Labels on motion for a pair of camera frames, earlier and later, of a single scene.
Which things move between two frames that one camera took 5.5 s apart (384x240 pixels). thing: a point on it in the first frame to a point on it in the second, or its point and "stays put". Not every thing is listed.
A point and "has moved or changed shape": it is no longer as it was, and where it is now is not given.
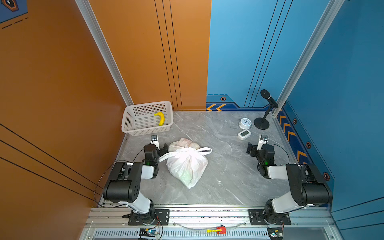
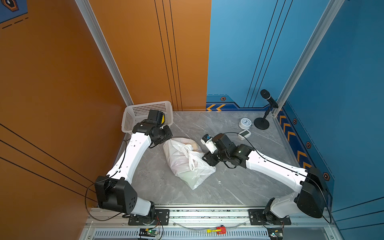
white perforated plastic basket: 140,119 stays put
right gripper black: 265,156 to 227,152
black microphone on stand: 262,123 stays put
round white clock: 245,123 stays put
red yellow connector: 220,230 stays put
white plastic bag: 186,161 has moved or changed shape
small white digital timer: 244,135 stays put
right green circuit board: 275,233 stays put
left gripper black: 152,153 to 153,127
